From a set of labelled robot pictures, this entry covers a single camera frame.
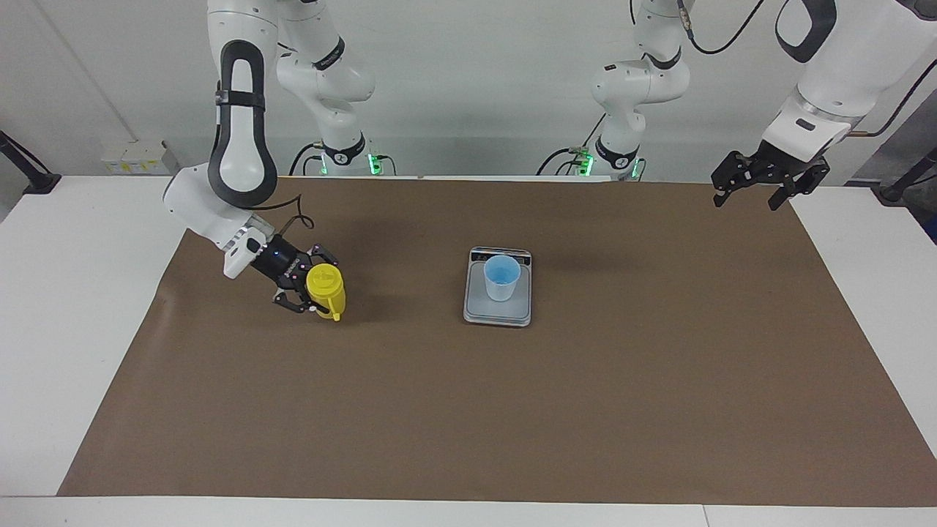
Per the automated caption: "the yellow seasoning squeeze bottle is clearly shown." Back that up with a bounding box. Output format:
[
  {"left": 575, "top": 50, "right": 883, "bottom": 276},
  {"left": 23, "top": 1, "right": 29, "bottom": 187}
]
[{"left": 305, "top": 264, "right": 347, "bottom": 322}]

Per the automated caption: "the light blue plastic cup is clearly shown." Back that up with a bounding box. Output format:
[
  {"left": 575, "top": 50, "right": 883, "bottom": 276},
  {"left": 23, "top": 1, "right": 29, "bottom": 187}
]
[{"left": 483, "top": 255, "right": 523, "bottom": 303}]

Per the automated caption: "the silver digital kitchen scale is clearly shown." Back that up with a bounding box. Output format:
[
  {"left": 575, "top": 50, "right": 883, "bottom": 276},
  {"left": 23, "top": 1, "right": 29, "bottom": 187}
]
[{"left": 463, "top": 247, "right": 533, "bottom": 327}]

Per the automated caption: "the black table clamp stand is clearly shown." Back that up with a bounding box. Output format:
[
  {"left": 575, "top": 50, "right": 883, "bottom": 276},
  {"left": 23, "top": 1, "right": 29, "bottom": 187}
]
[
  {"left": 878, "top": 146, "right": 937, "bottom": 203},
  {"left": 0, "top": 130, "right": 61, "bottom": 195}
]

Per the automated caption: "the brown paper table mat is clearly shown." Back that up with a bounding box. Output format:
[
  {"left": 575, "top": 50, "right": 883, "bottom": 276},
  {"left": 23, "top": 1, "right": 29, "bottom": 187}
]
[{"left": 57, "top": 176, "right": 937, "bottom": 508}]

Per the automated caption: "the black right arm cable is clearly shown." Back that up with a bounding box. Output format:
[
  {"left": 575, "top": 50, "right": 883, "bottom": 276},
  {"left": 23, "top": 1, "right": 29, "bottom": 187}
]
[{"left": 249, "top": 193, "right": 316, "bottom": 233}]

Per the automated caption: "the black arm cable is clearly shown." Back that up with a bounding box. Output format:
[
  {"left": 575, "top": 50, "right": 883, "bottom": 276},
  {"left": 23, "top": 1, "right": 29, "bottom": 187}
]
[
  {"left": 249, "top": 193, "right": 316, "bottom": 233},
  {"left": 677, "top": 0, "right": 937, "bottom": 138}
]

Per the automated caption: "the black right base cable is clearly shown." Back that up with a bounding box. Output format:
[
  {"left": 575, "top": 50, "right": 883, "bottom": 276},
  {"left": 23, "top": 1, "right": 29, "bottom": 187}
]
[{"left": 289, "top": 143, "right": 326, "bottom": 176}]

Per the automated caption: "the black base cable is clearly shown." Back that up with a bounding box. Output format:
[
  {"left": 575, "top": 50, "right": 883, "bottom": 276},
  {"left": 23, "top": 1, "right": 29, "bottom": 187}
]
[
  {"left": 537, "top": 116, "right": 608, "bottom": 176},
  {"left": 289, "top": 143, "right": 326, "bottom": 176}
]

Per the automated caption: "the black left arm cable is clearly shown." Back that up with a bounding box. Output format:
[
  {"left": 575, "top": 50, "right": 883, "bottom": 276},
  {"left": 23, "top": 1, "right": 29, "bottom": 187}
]
[{"left": 677, "top": 0, "right": 937, "bottom": 138}]

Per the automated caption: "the black left base cable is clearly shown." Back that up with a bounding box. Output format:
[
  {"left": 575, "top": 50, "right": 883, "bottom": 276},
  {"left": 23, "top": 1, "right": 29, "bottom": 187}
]
[{"left": 537, "top": 116, "right": 608, "bottom": 176}]

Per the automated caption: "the white wall socket box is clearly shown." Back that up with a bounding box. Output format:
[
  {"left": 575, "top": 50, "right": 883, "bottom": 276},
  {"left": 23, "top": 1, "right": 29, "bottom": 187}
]
[{"left": 101, "top": 139, "right": 171, "bottom": 175}]

